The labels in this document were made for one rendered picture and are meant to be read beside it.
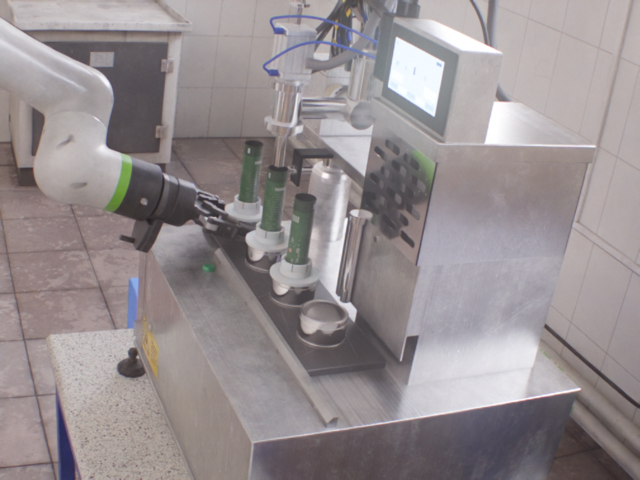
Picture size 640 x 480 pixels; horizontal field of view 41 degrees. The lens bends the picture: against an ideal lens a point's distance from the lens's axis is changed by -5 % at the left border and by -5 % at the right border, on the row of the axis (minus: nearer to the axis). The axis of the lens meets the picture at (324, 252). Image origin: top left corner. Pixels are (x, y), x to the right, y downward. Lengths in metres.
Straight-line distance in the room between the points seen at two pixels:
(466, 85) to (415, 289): 0.26
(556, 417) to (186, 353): 0.53
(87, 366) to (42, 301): 1.73
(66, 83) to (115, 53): 2.79
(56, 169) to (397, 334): 0.55
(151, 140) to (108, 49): 0.51
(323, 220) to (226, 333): 0.36
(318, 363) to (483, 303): 0.23
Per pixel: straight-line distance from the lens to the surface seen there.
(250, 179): 1.43
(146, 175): 1.36
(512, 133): 1.11
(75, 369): 1.61
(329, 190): 1.48
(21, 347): 3.07
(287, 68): 1.26
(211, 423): 1.18
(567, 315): 3.09
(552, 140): 1.13
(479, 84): 1.01
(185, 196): 1.39
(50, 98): 1.37
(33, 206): 4.12
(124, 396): 1.55
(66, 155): 1.31
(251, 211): 1.44
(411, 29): 1.08
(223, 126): 5.16
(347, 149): 1.37
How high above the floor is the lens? 1.65
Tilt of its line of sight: 25 degrees down
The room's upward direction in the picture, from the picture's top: 9 degrees clockwise
